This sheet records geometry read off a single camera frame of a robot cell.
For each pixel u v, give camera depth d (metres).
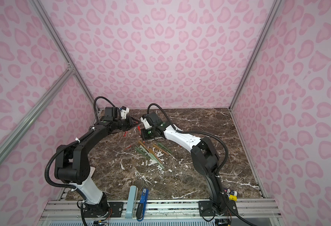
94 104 0.72
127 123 0.80
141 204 0.73
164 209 0.75
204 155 0.52
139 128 0.88
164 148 0.97
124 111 0.85
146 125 0.80
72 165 0.47
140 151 0.95
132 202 0.71
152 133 0.75
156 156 0.93
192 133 0.59
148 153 0.94
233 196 0.76
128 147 0.98
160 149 0.95
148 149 0.96
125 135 1.04
